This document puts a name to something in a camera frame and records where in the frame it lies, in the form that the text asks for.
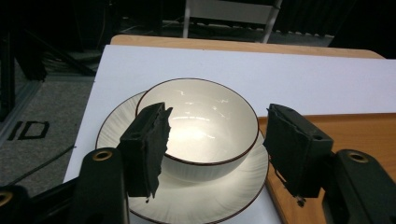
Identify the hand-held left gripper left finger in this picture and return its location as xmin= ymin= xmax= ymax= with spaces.
xmin=117 ymin=102 xmax=174 ymax=200

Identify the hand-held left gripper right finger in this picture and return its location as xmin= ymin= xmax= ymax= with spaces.
xmin=262 ymin=103 xmax=334 ymax=208

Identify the white bowl with brown rim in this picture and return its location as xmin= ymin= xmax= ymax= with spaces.
xmin=135 ymin=77 xmax=260 ymax=184

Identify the white ribbed plate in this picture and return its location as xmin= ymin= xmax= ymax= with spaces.
xmin=95 ymin=91 xmax=270 ymax=224

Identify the white sheet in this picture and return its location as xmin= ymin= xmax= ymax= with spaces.
xmin=63 ymin=44 xmax=396 ymax=224

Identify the black metal stand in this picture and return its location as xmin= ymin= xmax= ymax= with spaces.
xmin=0 ymin=29 xmax=48 ymax=122

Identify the black cable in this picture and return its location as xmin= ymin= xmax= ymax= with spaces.
xmin=8 ymin=144 xmax=77 ymax=185

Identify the white metal frame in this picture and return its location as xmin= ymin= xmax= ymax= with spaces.
xmin=182 ymin=0 xmax=284 ymax=44

